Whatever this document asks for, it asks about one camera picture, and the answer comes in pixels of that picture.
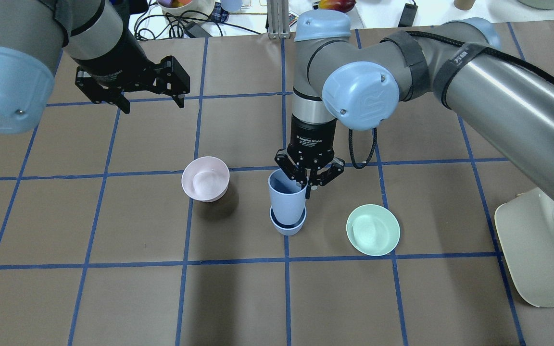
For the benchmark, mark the light blue cup on rack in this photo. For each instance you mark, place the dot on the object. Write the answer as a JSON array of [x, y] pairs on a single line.
[[231, 5]]

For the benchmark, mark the cream toaster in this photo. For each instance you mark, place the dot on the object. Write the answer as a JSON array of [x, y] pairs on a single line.
[[525, 228]]

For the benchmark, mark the black power adapter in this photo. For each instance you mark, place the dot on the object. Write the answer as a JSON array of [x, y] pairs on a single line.
[[408, 15]]

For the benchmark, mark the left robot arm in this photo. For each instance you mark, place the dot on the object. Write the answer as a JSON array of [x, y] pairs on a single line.
[[95, 34]]

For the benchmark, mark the cardboard tube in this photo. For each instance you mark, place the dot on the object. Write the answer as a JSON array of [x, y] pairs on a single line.
[[464, 5]]

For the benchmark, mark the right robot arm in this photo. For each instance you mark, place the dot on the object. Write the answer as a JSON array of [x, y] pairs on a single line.
[[508, 101]]

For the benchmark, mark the small remote control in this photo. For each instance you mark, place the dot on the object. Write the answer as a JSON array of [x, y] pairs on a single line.
[[292, 18]]

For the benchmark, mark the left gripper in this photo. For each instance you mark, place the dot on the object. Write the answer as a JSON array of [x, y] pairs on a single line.
[[113, 61]]

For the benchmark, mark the bowl of foam blocks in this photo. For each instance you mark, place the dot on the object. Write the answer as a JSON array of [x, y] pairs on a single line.
[[191, 9]]

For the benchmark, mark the pink bowl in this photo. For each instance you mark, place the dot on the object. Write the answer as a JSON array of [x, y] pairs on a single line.
[[205, 179]]

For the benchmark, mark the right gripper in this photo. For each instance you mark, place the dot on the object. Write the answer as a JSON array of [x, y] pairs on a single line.
[[311, 135]]

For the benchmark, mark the mango fruit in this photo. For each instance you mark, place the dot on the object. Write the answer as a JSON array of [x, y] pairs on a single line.
[[343, 6]]

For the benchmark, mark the green bowl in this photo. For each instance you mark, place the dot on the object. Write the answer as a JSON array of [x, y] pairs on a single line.
[[373, 230]]

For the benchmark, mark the aluminium frame post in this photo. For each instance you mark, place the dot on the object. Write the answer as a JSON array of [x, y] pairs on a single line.
[[278, 19]]

